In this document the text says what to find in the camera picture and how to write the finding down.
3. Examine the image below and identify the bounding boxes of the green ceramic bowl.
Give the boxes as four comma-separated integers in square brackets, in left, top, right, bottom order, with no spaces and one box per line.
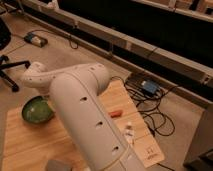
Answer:
[21,96,54,124]

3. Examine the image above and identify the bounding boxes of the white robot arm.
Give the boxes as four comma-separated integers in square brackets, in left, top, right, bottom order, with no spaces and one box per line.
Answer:
[21,62,147,171]

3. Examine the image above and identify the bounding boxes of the small orange object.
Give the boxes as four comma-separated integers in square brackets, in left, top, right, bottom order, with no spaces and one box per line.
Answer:
[109,110,123,118]

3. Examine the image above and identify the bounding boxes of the white plastic bottle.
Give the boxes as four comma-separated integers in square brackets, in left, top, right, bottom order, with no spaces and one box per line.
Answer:
[124,122,135,146]

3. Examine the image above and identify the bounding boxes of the power strip on floor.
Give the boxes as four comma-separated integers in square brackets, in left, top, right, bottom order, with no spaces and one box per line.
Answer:
[24,33,48,47]

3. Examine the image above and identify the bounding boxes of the black office chair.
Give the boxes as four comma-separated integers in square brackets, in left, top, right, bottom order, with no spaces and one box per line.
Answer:
[0,17,30,92]

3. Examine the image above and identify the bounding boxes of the black floor cables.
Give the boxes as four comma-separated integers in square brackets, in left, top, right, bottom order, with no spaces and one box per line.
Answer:
[109,75,183,137]

